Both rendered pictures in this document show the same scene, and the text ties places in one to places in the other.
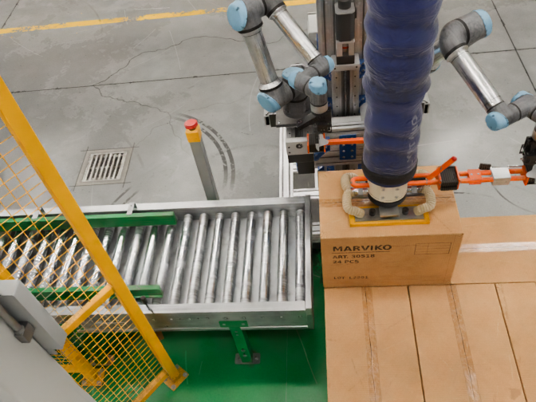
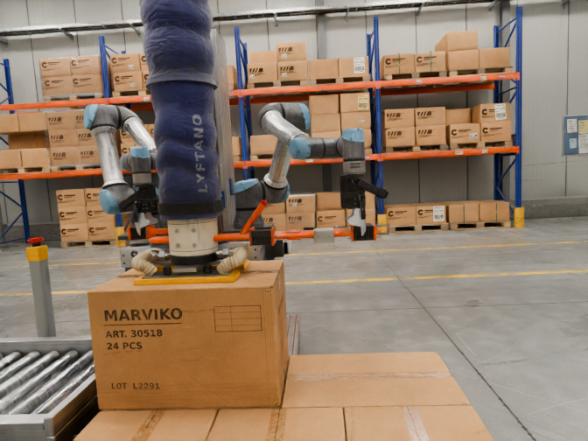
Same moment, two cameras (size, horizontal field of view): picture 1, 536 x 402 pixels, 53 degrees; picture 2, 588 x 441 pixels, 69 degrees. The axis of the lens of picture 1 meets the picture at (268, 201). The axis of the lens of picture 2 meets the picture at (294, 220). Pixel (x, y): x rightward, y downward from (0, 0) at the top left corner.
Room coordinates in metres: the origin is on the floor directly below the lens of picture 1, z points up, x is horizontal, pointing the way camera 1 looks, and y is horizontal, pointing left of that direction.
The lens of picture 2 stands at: (-0.03, -0.72, 1.28)
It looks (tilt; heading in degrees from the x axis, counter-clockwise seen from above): 6 degrees down; 354
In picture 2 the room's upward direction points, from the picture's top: 3 degrees counter-clockwise
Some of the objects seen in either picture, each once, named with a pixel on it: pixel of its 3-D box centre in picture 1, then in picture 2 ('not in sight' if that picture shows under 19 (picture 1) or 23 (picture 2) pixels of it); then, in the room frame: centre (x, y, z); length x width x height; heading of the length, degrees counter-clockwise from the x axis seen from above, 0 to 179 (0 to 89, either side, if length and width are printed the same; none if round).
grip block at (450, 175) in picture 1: (447, 178); (262, 235); (1.46, -0.77, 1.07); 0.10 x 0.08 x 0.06; 170
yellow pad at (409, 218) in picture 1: (388, 213); (187, 273); (1.41, -0.50, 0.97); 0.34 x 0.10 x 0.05; 80
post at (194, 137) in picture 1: (210, 191); (48, 343); (2.16, 0.32, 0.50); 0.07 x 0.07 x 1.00; 80
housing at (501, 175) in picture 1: (499, 176); (323, 234); (1.42, -0.98, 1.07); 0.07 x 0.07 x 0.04; 80
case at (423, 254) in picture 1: (384, 227); (200, 327); (1.50, -0.52, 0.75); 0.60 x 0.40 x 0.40; 80
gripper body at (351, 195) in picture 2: (535, 149); (353, 192); (1.41, -1.09, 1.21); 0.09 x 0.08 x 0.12; 80
